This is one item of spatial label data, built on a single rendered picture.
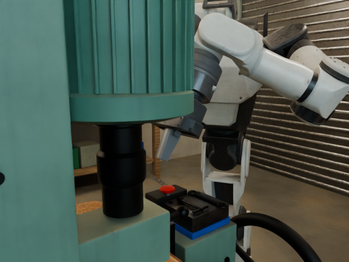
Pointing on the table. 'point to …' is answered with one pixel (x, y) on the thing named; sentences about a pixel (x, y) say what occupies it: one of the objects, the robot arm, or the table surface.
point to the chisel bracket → (124, 236)
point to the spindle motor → (129, 60)
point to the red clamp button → (166, 189)
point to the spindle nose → (121, 169)
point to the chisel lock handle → (182, 212)
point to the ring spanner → (207, 199)
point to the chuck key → (191, 205)
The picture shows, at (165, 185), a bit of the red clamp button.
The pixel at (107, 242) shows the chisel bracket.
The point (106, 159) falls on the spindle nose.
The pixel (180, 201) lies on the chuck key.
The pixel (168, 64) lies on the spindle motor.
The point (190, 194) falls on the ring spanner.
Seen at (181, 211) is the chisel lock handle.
